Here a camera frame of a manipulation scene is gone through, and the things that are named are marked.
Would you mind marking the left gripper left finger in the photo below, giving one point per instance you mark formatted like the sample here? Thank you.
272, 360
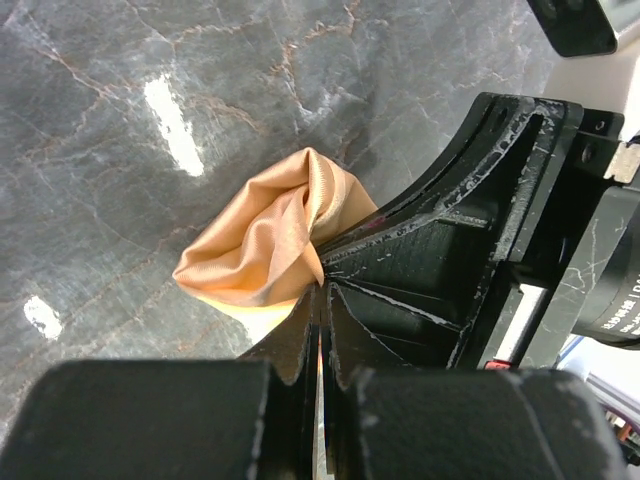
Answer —
248, 418

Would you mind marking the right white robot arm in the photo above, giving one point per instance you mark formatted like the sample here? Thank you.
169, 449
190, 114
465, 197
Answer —
516, 237

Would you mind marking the peach satin napkin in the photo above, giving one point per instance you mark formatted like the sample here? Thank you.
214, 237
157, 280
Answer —
254, 261

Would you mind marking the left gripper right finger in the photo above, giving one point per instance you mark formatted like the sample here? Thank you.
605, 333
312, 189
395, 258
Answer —
387, 419

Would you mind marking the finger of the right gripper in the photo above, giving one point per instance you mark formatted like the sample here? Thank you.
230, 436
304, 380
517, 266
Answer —
418, 285

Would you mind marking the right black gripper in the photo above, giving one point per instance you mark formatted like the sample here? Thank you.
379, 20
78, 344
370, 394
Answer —
522, 182

